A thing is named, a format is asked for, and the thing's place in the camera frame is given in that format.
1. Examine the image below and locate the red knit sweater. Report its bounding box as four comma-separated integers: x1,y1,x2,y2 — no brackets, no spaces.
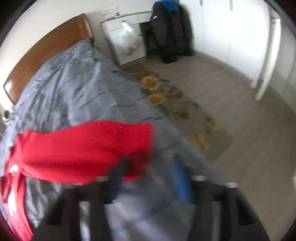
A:
1,121,154,240

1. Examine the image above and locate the white dresser cabinet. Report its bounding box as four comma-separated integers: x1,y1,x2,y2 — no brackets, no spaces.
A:
101,11,152,66

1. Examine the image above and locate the sunflower floor rug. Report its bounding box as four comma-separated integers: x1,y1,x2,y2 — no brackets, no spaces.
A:
124,64,233,161

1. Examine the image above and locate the small bottle on dresser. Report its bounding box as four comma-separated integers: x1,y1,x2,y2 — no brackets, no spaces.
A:
113,6,120,17

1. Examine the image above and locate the brown wooden headboard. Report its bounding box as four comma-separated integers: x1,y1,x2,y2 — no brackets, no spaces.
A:
3,13,94,104

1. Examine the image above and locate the white plastic bag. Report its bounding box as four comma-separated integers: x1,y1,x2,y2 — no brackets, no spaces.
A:
118,20,142,55

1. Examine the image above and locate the grey plaid bed duvet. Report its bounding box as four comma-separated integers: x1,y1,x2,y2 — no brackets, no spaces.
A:
1,40,218,240

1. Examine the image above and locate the black and blue jacket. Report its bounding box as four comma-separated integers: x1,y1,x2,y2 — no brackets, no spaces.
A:
140,1,194,64

